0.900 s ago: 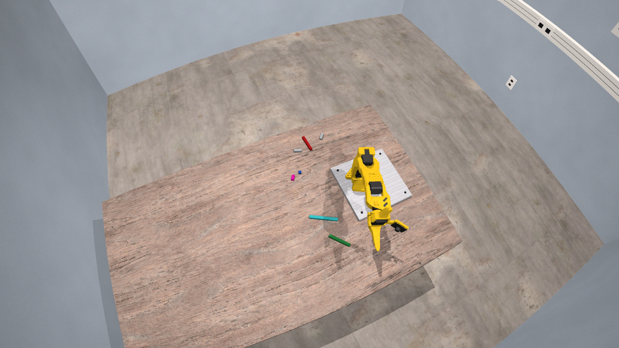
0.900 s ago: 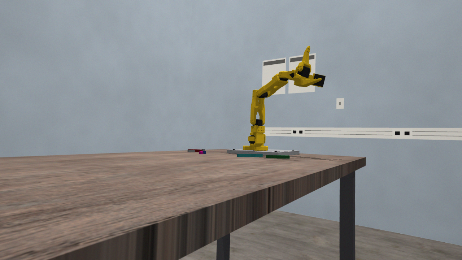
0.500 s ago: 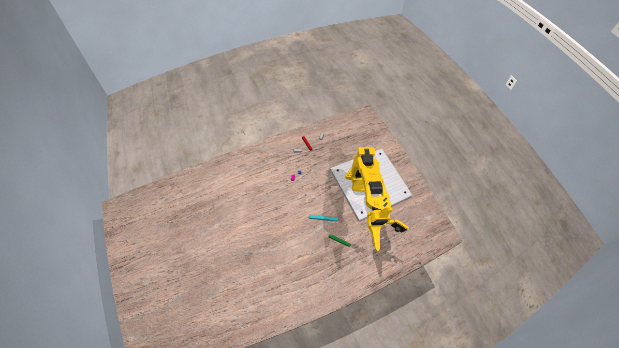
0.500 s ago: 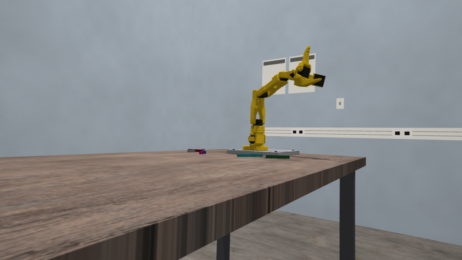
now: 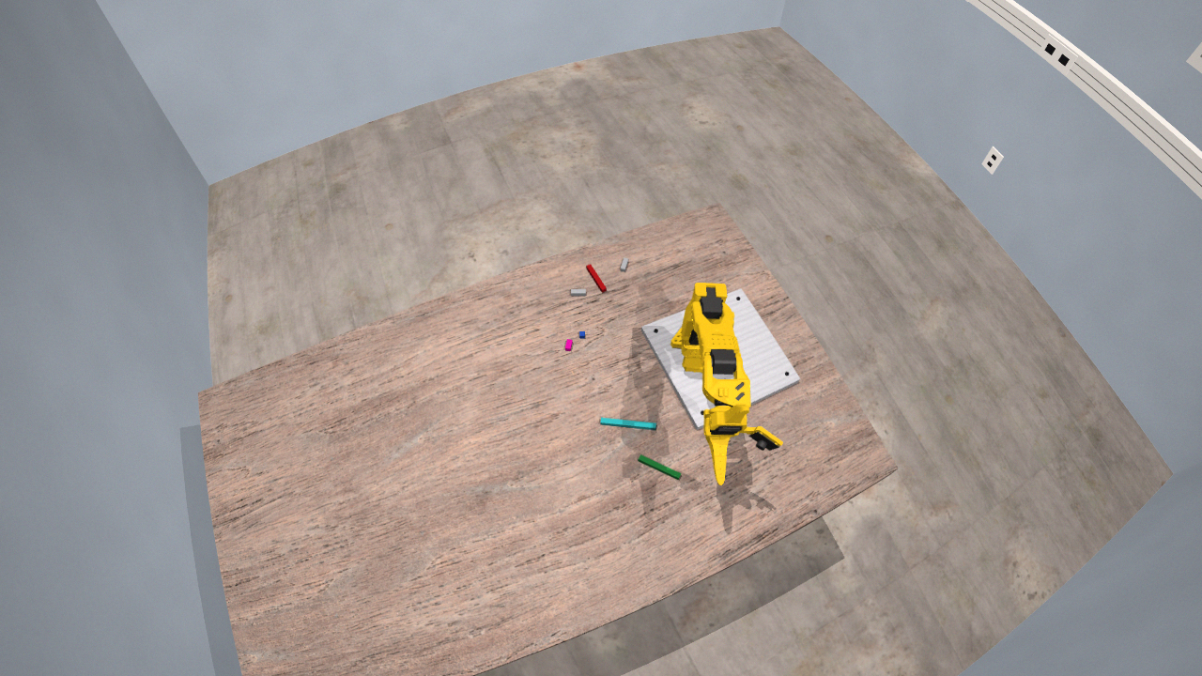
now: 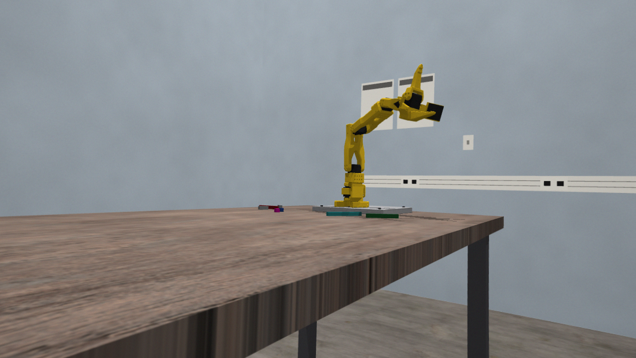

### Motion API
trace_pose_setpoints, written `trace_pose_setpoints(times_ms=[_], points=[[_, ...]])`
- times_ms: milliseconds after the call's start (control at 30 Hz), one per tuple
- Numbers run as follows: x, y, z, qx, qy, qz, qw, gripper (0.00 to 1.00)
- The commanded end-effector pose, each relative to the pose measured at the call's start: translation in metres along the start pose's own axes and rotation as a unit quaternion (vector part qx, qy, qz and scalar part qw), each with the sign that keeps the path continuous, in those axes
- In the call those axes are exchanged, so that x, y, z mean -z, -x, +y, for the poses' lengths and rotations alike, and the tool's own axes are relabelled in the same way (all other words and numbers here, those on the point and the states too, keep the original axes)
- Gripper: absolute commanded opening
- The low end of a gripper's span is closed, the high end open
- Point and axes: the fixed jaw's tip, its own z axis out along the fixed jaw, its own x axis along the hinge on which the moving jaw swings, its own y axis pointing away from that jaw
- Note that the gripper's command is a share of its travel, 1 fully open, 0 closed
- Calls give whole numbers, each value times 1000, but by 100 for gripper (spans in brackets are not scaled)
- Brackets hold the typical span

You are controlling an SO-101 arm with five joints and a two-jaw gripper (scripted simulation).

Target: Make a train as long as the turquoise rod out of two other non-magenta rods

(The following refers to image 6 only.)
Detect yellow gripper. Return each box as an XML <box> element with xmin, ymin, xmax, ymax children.
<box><xmin>398</xmin><ymin>64</ymin><xmax>444</xmax><ymax>122</ymax></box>

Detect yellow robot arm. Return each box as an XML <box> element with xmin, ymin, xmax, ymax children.
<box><xmin>334</xmin><ymin>96</ymin><xmax>401</xmax><ymax>208</ymax></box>

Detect green rod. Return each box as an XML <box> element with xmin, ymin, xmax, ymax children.
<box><xmin>366</xmin><ymin>213</ymin><xmax>398</xmax><ymax>218</ymax></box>

